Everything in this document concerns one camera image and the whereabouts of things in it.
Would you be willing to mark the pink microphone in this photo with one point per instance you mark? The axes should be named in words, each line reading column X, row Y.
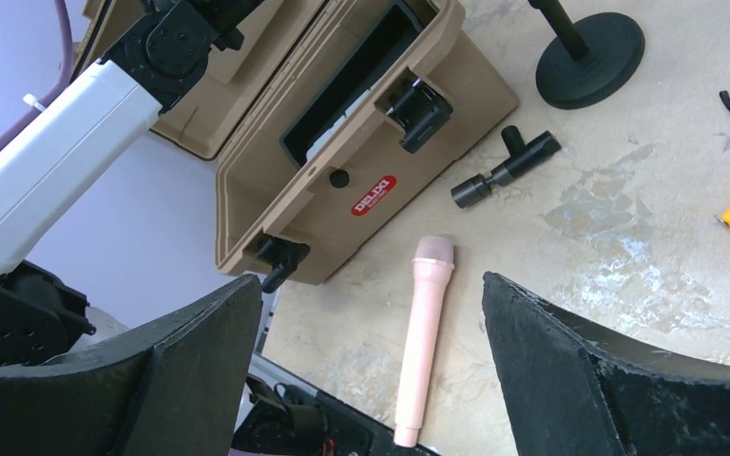
column 433, row 264

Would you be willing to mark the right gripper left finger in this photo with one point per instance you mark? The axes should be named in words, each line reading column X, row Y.
column 169, row 387

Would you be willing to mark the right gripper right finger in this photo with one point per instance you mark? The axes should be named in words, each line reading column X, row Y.
column 574, row 387

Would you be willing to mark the black round-base shock-mount stand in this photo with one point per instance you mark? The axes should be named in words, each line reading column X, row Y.
column 589, row 60

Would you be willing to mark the black T-shaped adapter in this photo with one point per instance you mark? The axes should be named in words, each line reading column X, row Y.
column 523, row 157

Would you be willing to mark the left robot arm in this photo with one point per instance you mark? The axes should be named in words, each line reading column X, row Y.
column 47, row 167

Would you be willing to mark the tan plastic tool case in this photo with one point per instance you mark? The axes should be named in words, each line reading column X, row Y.
column 327, row 121

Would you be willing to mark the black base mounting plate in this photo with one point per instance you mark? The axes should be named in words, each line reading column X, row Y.
column 285, row 419

